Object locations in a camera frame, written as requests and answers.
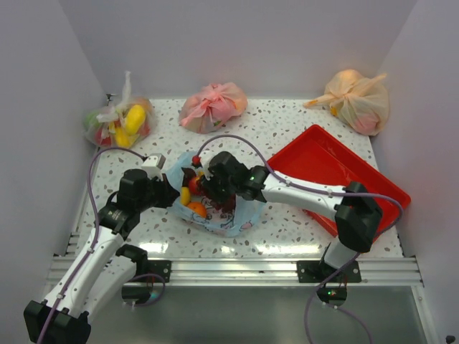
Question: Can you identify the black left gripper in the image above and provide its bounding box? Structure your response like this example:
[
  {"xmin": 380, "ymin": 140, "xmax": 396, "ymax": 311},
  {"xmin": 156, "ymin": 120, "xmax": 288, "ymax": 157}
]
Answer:
[{"xmin": 136, "ymin": 172, "xmax": 179, "ymax": 212}]

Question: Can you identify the orange round fruit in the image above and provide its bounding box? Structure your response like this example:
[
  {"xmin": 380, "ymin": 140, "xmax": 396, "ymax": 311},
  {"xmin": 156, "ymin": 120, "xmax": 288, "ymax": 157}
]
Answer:
[{"xmin": 187, "ymin": 202, "xmax": 207, "ymax": 219}]

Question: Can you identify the purple grape bunch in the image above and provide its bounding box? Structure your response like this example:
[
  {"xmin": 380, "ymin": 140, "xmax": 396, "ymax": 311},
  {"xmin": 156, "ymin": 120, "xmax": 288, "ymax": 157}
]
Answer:
[{"xmin": 202, "ymin": 195, "xmax": 236, "ymax": 214}]

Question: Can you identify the blue printed plastic bag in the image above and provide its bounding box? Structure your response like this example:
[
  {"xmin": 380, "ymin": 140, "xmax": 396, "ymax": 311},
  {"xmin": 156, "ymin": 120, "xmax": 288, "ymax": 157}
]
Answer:
[{"xmin": 166, "ymin": 151, "xmax": 264, "ymax": 237}]

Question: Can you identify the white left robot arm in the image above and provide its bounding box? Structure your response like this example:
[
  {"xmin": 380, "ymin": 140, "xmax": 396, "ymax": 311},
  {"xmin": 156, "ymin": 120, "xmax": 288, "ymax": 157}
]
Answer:
[{"xmin": 24, "ymin": 168, "xmax": 179, "ymax": 343}]

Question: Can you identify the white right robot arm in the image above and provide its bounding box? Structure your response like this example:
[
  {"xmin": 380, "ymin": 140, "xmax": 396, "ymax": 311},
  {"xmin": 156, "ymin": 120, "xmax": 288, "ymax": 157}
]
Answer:
[{"xmin": 192, "ymin": 151, "xmax": 383, "ymax": 282}]

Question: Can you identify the yellow fruit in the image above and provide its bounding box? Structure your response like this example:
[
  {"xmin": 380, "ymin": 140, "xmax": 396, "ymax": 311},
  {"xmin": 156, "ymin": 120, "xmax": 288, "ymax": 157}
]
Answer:
[{"xmin": 180, "ymin": 186, "xmax": 191, "ymax": 206}]

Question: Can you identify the pink knotted plastic bag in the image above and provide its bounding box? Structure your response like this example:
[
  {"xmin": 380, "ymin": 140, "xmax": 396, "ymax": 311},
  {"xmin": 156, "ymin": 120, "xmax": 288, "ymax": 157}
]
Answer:
[{"xmin": 179, "ymin": 82, "xmax": 248, "ymax": 134}]

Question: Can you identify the clear bag with fruit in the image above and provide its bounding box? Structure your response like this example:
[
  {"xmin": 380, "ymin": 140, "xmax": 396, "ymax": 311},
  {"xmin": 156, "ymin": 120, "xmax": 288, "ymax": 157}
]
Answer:
[{"xmin": 82, "ymin": 71, "xmax": 153, "ymax": 148}]

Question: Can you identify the orange knotted plastic bag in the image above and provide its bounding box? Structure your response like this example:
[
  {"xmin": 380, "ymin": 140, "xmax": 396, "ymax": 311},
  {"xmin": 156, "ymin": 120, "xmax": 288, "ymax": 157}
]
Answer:
[{"xmin": 303, "ymin": 70, "xmax": 390, "ymax": 136}]

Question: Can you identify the red plastic tray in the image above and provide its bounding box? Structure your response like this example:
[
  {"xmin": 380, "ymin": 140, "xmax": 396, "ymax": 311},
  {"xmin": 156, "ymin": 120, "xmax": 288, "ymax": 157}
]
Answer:
[{"xmin": 267, "ymin": 124, "xmax": 412, "ymax": 238}]

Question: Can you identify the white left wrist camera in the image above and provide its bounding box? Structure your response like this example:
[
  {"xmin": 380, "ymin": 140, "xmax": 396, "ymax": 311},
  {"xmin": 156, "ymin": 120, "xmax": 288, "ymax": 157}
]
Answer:
[{"xmin": 141, "ymin": 153, "xmax": 166, "ymax": 181}]

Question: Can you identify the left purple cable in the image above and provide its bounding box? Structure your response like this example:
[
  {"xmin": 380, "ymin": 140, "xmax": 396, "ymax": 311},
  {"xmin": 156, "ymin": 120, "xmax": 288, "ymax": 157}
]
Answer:
[{"xmin": 35, "ymin": 146, "xmax": 146, "ymax": 344}]

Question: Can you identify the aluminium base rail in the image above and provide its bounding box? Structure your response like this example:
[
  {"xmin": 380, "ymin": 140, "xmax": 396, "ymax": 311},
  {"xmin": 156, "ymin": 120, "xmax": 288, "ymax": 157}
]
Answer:
[{"xmin": 46, "ymin": 232, "xmax": 420, "ymax": 287}]

